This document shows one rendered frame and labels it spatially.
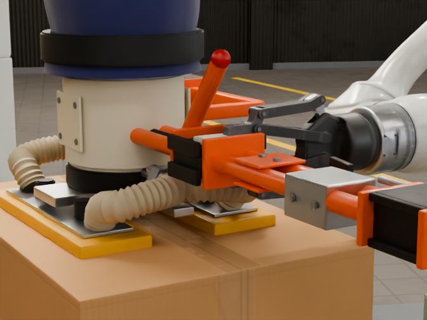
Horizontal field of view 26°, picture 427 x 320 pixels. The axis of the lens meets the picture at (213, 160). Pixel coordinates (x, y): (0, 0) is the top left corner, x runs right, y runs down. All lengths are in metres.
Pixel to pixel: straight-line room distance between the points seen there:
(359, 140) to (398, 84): 0.27
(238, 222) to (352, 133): 0.20
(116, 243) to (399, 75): 0.52
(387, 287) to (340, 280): 3.05
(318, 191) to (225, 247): 0.31
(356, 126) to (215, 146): 0.20
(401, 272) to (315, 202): 3.55
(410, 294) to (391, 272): 0.28
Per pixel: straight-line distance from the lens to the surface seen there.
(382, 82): 1.40
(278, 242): 1.19
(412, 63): 1.43
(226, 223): 1.23
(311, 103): 1.13
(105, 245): 1.15
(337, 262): 1.16
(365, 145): 1.17
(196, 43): 1.25
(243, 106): 1.45
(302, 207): 0.91
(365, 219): 0.83
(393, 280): 4.31
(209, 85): 1.09
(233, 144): 1.06
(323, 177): 0.91
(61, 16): 1.23
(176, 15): 1.22
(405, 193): 0.82
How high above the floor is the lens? 1.43
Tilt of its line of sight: 12 degrees down
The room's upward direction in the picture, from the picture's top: straight up
